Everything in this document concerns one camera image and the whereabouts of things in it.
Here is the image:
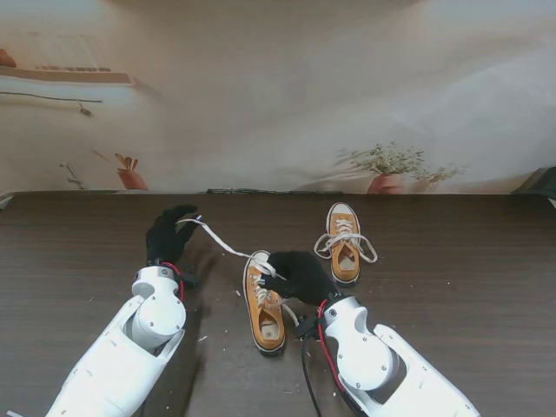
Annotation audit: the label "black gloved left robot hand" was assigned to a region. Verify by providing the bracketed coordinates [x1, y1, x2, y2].
[145, 204, 205, 267]

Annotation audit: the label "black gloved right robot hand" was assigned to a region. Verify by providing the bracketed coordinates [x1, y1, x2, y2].
[263, 250, 339, 308]

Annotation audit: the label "yellow canvas sneaker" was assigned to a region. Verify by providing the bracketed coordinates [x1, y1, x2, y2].
[242, 250, 288, 358]
[325, 202, 361, 288]

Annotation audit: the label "orange sneaker with laces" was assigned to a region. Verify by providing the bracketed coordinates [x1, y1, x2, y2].
[175, 218, 301, 327]

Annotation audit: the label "white shoelace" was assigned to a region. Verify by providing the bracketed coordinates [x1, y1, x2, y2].
[313, 219, 378, 264]

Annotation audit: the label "terracotta pot with wooden utensils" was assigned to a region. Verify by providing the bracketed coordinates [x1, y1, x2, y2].
[93, 149, 149, 191]

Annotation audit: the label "metal tap fixture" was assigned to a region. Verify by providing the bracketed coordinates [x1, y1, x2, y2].
[59, 161, 87, 190]

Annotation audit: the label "green plant in terracotta pot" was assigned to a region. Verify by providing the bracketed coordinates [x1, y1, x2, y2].
[336, 142, 470, 195]

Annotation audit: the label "red and black arm cables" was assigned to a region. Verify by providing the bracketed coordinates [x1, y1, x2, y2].
[295, 299, 361, 417]
[160, 261, 199, 301]

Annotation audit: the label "metal wall rail with hook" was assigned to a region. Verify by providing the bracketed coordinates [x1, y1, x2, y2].
[0, 89, 104, 118]

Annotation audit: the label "wooden wall shelf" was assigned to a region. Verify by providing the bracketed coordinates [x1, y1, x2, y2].
[0, 64, 136, 87]

